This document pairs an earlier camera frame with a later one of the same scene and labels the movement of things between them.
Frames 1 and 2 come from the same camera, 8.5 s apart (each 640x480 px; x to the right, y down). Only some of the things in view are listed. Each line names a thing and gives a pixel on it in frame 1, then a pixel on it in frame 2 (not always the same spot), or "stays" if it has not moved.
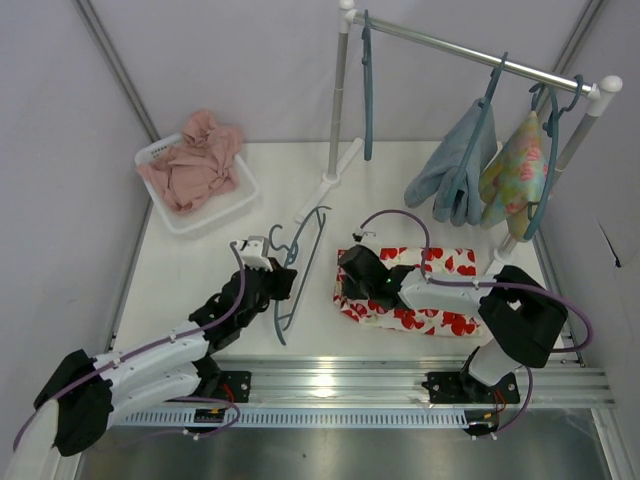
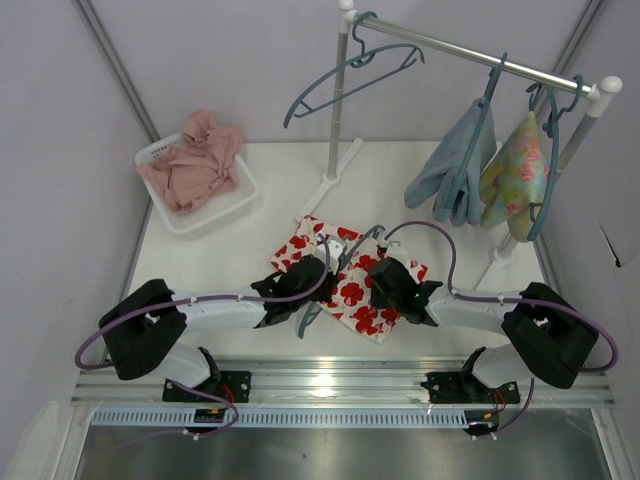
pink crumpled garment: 203,166 stays
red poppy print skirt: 438,261 → 350,301
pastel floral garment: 513,181 stays
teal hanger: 367,59 → 364,59
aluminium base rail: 400,383 stays
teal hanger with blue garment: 484,105 stays
